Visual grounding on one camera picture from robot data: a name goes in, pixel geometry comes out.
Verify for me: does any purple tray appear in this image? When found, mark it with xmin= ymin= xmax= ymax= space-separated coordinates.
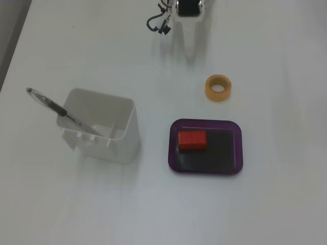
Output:
xmin=168 ymin=118 xmax=243 ymax=177

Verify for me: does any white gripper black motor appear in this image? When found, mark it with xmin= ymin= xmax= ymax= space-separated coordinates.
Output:
xmin=173 ymin=0 xmax=206 ymax=66

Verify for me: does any clear black ballpoint pen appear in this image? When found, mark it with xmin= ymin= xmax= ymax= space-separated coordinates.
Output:
xmin=26 ymin=87 xmax=104 ymax=137

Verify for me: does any white plastic box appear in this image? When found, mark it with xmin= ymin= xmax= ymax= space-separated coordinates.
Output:
xmin=55 ymin=87 xmax=141 ymax=164

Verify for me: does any yellow tape roll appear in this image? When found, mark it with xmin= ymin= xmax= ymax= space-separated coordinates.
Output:
xmin=204 ymin=74 xmax=232 ymax=103

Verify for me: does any red cube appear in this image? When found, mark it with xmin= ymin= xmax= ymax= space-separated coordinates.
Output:
xmin=177 ymin=130 xmax=207 ymax=154

